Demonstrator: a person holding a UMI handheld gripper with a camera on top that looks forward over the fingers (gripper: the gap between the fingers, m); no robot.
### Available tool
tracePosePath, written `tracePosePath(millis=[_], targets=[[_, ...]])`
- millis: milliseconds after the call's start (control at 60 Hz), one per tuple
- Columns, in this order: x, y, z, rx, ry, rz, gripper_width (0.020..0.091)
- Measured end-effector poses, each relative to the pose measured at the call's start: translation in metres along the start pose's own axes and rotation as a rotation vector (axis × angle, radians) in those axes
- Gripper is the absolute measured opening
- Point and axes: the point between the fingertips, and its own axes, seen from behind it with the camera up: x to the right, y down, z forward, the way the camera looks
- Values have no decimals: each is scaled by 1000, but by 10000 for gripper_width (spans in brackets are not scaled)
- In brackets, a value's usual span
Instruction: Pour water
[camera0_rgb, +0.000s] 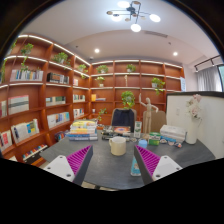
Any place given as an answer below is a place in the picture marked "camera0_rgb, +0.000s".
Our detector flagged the white paper pack stack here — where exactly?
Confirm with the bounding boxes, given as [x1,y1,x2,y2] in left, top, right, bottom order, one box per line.
[159,124,187,144]

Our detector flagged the white vase with flowers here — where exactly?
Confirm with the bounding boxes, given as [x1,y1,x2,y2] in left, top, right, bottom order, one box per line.
[184,94,204,145]

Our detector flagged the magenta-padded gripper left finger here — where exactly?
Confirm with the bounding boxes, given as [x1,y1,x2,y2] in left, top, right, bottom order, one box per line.
[43,145,95,187]

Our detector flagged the black ceiling track rail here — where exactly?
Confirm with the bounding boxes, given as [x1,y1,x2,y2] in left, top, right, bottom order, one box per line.
[194,54,224,72]

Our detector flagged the ceiling air vent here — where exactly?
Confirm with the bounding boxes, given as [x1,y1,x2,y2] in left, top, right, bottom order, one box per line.
[143,30,169,38]

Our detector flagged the tall green white carton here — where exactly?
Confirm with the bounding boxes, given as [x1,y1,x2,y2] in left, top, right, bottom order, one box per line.
[133,120,143,139]

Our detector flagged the dark blue chair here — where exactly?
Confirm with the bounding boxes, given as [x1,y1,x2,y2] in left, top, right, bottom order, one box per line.
[110,108,138,133]

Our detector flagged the wooden shelf unit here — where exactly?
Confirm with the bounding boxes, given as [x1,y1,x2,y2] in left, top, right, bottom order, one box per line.
[0,33,185,168]

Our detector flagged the clear blue-capped water bottle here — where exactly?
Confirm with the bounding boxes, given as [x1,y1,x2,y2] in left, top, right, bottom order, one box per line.
[130,139,149,177]

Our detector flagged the wooden artist mannequin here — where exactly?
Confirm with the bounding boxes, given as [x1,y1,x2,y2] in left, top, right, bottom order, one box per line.
[138,93,159,134]

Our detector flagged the colourful book stack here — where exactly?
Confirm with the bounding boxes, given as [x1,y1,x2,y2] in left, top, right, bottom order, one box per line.
[65,119,99,142]

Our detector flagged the white partition with dark top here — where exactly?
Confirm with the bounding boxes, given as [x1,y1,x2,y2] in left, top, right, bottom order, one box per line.
[165,91,224,159]

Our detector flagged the green white box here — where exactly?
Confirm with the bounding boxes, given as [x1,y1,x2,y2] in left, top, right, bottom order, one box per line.
[148,132,162,146]

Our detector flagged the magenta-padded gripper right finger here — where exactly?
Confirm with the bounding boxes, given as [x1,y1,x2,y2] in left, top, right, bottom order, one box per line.
[133,145,183,186]

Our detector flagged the window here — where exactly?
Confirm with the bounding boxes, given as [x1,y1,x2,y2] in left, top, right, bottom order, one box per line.
[218,64,224,93]

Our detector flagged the white curtain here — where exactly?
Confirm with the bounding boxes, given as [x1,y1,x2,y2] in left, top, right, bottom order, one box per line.
[196,66,223,93]

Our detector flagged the branched globe ceiling lamp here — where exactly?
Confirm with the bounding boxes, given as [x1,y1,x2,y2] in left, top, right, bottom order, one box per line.
[105,0,162,33]

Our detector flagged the dark book stack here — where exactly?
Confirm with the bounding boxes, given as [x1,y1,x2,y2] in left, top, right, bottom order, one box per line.
[101,125,133,141]

